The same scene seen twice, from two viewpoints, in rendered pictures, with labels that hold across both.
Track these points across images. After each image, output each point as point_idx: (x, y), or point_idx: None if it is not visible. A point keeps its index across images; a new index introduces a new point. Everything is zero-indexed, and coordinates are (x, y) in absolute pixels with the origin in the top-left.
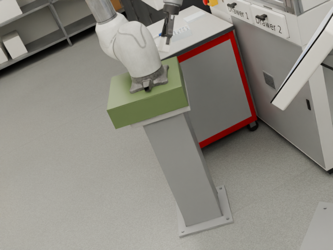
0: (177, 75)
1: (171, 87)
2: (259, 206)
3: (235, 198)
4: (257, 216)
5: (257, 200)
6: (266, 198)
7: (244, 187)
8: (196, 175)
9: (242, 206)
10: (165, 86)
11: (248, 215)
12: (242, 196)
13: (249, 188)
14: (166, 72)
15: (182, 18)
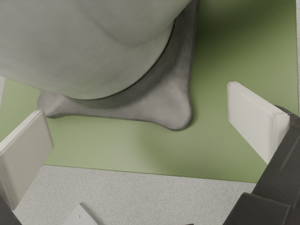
0: (72, 156)
1: (10, 124)
2: (187, 209)
3: (216, 183)
4: (170, 200)
5: (199, 211)
6: (197, 223)
7: (234, 202)
8: None
9: (197, 187)
10: (28, 104)
11: (177, 189)
12: (216, 193)
13: (229, 207)
14: (106, 116)
15: None
